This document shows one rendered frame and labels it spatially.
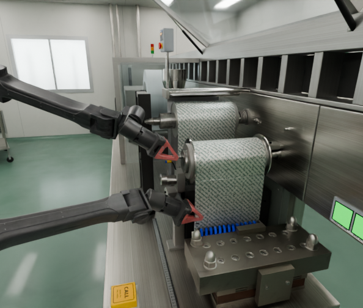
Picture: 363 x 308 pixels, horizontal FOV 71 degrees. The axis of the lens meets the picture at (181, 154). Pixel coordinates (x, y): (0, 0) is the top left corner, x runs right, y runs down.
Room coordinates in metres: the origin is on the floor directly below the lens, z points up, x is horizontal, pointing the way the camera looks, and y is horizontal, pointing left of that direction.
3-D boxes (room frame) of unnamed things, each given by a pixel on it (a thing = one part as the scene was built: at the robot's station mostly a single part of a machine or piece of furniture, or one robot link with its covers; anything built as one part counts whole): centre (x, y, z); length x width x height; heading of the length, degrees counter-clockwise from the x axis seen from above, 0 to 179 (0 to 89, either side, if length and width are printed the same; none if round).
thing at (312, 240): (0.63, -0.39, 1.05); 0.04 x 0.04 x 0.04
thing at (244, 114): (1.08, -0.25, 1.33); 0.07 x 0.07 x 0.07; 14
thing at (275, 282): (0.55, -0.26, 0.96); 0.10 x 0.03 x 0.11; 104
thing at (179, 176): (0.80, 0.02, 1.05); 0.06 x 0.05 x 0.31; 104
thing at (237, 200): (0.74, -0.16, 1.11); 0.23 x 0.01 x 0.18; 104
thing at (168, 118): (1.01, 0.06, 1.33); 0.06 x 0.06 x 0.06; 14
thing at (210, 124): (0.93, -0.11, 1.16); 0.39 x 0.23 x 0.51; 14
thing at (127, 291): (0.56, 0.17, 0.91); 0.07 x 0.07 x 0.02; 14
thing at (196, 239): (0.64, -0.05, 1.05); 0.04 x 0.04 x 0.04
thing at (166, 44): (1.31, 0.08, 1.66); 0.07 x 0.07 x 0.10; 19
